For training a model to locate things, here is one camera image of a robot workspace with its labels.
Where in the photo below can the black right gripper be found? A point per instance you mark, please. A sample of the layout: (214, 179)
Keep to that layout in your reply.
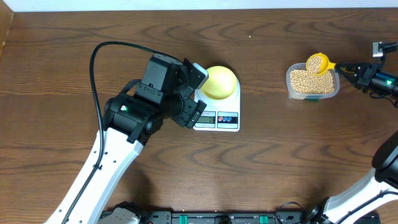
(365, 75)

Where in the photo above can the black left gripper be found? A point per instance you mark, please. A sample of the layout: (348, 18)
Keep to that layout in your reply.
(191, 112)

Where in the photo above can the yellow measuring scoop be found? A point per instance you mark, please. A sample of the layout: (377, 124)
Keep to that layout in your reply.
(326, 64)

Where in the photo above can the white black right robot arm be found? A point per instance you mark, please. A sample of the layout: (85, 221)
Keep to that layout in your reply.
(379, 185)

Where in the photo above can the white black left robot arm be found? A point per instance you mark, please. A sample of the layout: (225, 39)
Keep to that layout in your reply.
(128, 121)

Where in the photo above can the soybeans in scoop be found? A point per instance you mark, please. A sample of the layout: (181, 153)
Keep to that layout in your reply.
(314, 64)

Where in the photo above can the yellow plastic bowl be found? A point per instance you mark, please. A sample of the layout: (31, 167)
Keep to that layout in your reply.
(221, 83)

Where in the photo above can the white digital kitchen scale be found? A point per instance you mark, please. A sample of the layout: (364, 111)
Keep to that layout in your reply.
(220, 115)

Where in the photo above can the green tape strip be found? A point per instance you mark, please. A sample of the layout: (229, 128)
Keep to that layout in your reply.
(312, 100)

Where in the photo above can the soybeans pile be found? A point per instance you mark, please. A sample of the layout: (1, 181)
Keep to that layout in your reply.
(303, 82)

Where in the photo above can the clear plastic container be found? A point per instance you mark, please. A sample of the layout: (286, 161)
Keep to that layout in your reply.
(301, 96)

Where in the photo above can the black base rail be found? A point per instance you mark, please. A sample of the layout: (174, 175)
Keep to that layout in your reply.
(127, 212)

